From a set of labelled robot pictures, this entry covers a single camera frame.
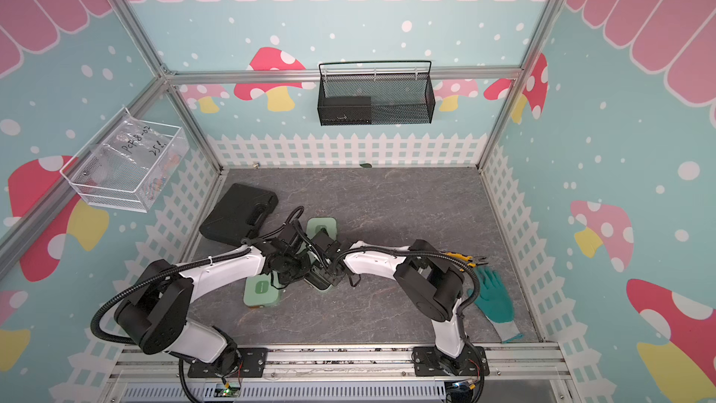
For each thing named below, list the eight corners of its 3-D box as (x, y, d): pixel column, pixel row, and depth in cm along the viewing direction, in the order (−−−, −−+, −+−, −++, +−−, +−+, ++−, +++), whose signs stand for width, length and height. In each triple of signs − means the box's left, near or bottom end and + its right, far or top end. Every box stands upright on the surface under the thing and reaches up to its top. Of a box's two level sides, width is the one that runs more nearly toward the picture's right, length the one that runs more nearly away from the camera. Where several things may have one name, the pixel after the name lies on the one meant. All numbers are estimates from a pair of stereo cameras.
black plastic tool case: (206, 237, 102) (198, 227, 97) (238, 192, 115) (232, 182, 110) (251, 248, 99) (245, 239, 94) (279, 201, 112) (275, 191, 107)
